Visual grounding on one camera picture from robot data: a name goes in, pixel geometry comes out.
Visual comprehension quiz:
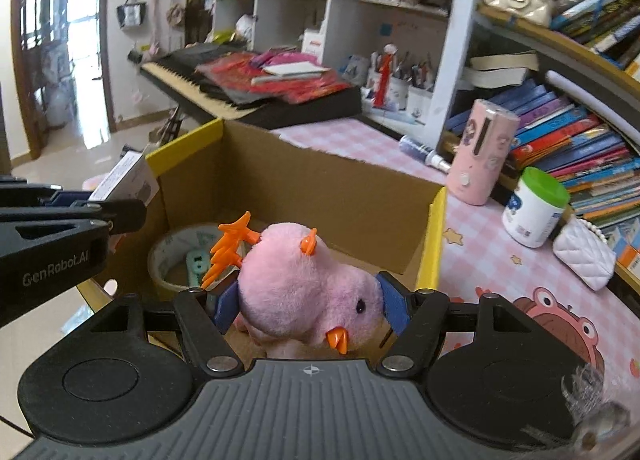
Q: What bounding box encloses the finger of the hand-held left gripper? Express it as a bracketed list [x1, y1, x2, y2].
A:
[0, 179, 94, 209]
[0, 198, 149, 245]

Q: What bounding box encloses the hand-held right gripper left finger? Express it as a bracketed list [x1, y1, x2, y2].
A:
[107, 280, 242, 376]

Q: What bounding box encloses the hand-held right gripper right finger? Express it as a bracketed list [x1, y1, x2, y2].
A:
[375, 271, 522, 377]

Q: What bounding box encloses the small grey white box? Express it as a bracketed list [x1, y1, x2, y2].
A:
[88, 150, 161, 254]

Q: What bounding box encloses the yellow adhesive tape roll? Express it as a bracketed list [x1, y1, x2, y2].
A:
[147, 223, 247, 299]

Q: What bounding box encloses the pink plush chick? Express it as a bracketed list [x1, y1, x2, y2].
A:
[202, 211, 387, 359]

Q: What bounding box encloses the yellow cardboard box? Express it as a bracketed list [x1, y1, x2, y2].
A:
[77, 117, 448, 363]

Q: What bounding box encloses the cartoon printed table mat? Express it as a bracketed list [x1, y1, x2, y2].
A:
[437, 187, 640, 441]

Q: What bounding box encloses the blue glitter tube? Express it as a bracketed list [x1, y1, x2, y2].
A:
[398, 134, 451, 172]

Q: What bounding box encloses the white jar green lid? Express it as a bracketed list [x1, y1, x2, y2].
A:
[501, 166, 571, 249]

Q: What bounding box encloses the pink checked tablecloth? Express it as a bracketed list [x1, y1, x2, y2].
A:
[270, 116, 506, 191]

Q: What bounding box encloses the pink cylindrical humidifier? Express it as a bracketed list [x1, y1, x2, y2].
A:
[446, 98, 521, 206]

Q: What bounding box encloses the red fabric bundle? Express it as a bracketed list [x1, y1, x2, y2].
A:
[195, 51, 352, 104]

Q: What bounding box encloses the black white tote bag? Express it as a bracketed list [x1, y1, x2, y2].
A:
[115, 0, 147, 31]

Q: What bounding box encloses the white quilted purse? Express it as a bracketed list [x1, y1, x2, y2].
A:
[552, 214, 617, 291]

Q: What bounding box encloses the black electronic keyboard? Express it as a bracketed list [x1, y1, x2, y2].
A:
[140, 42, 364, 131]

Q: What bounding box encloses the white pen holder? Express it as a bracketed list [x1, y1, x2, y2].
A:
[407, 82, 437, 124]
[367, 69, 409, 112]

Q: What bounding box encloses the white notebook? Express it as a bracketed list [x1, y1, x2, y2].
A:
[262, 60, 332, 79]

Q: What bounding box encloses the row of colourful books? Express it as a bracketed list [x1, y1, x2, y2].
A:
[549, 0, 640, 82]
[444, 79, 640, 237]

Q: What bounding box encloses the white box red label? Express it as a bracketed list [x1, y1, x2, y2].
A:
[301, 29, 326, 59]

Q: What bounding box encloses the thick cream book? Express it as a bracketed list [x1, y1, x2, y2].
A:
[462, 52, 540, 89]

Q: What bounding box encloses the grey wooden bookshelf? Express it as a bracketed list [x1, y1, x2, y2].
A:
[434, 0, 640, 287]

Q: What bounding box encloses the white cubby shelf unit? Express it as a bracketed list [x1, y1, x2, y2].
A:
[212, 0, 452, 92]

